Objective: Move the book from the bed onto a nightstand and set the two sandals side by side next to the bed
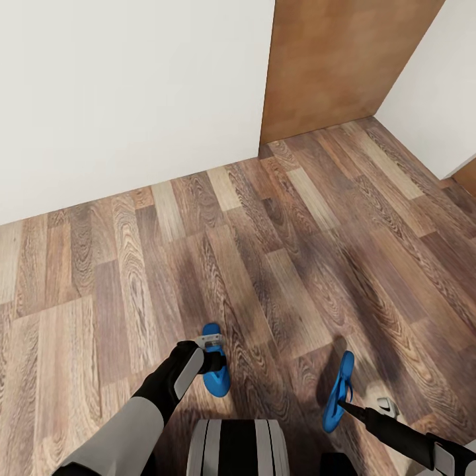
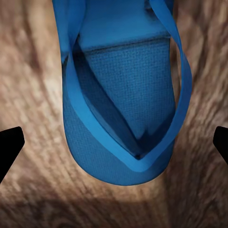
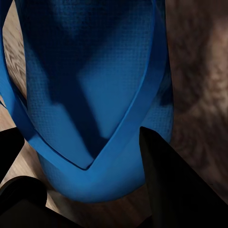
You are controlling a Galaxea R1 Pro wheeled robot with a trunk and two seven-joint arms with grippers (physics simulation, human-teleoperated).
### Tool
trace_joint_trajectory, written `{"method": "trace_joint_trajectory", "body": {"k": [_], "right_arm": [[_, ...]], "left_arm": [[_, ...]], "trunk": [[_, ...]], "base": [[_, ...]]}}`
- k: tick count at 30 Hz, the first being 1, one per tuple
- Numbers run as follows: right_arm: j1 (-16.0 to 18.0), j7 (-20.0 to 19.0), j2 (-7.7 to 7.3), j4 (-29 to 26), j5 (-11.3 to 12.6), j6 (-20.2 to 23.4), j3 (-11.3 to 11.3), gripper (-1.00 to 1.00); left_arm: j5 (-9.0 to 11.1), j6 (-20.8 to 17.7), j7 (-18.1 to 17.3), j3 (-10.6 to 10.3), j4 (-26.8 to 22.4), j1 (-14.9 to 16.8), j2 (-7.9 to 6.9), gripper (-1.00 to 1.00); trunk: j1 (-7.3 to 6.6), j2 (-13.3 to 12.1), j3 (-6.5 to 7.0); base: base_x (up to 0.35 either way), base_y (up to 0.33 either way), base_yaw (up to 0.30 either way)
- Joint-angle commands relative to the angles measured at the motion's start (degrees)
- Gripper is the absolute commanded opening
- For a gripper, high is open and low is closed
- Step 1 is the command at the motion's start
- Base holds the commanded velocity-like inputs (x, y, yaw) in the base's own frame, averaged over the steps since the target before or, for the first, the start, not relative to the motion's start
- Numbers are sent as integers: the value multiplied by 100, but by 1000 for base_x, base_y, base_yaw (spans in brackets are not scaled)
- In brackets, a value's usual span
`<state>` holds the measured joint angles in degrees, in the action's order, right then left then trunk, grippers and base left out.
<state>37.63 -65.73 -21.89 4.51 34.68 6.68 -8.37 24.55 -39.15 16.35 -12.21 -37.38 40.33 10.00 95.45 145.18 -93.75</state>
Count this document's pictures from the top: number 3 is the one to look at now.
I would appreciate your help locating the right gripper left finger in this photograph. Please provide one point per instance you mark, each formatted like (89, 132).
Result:
(11, 143)

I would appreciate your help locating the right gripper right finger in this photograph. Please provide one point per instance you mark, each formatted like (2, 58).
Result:
(179, 197)

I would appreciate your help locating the sandal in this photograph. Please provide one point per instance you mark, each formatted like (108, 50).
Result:
(22, 100)
(96, 71)

